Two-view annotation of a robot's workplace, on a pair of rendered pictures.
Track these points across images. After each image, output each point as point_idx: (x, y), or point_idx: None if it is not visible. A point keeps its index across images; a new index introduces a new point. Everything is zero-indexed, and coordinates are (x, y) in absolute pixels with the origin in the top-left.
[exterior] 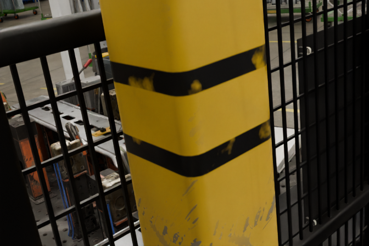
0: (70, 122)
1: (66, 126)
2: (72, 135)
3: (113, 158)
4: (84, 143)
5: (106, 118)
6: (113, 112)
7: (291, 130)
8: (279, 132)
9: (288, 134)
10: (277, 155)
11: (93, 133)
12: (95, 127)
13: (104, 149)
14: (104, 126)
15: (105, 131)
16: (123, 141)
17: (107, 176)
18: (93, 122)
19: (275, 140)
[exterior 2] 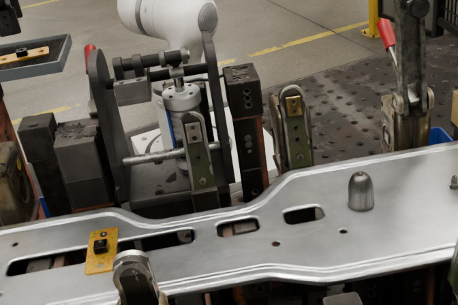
0: (132, 254)
1: (123, 276)
2: (146, 291)
3: (286, 273)
4: (116, 300)
5: (29, 225)
6: (20, 206)
7: (225, 111)
8: (212, 120)
9: (231, 117)
10: (266, 147)
11: (87, 267)
12: (33, 261)
13: (210, 275)
14: (68, 240)
15: (109, 246)
16: (209, 234)
17: None
18: (8, 252)
19: (228, 131)
